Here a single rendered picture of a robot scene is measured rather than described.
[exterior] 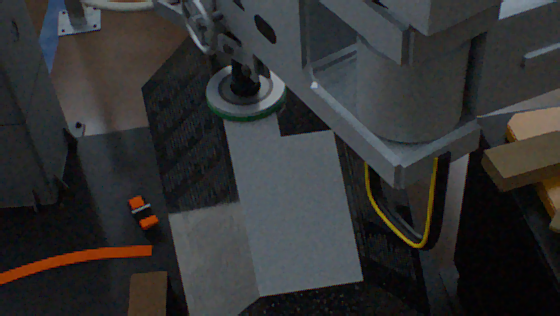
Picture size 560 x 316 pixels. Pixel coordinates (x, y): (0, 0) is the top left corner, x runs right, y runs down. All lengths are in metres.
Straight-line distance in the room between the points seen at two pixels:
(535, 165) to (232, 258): 0.75
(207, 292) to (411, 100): 0.78
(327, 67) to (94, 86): 2.16
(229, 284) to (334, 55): 0.59
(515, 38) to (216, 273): 0.90
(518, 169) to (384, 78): 0.71
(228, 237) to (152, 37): 2.05
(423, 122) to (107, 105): 2.28
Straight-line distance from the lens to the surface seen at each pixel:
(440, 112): 1.39
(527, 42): 1.41
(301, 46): 1.52
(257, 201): 1.90
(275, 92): 2.14
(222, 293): 1.85
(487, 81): 1.41
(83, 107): 3.52
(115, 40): 3.85
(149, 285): 2.63
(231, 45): 1.96
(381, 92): 1.35
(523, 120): 2.16
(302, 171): 1.96
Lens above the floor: 2.22
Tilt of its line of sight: 45 degrees down
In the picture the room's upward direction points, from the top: 5 degrees counter-clockwise
